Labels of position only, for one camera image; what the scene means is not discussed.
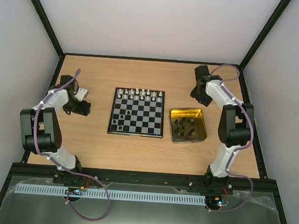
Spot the gold metal tin tray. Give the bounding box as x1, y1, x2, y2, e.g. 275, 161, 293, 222
169, 108, 207, 143

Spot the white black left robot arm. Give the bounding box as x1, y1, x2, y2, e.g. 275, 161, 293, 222
20, 75, 91, 173

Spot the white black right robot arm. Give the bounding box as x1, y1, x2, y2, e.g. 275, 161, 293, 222
190, 65, 254, 193

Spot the black and grey chessboard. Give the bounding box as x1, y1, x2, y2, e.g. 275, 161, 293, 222
107, 87, 165, 138

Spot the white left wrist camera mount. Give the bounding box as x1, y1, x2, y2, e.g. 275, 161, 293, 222
75, 88, 89, 100

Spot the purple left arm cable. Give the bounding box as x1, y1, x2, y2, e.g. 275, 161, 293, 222
27, 65, 119, 221

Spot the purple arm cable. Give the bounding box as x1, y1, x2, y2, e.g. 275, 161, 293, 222
27, 65, 119, 221
202, 63, 261, 215

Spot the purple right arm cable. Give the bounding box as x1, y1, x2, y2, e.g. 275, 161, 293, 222
202, 63, 261, 215

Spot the black aluminium frame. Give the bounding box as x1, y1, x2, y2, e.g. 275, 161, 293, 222
0, 0, 299, 224

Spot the white slotted cable duct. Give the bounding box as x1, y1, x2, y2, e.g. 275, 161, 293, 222
14, 184, 206, 206

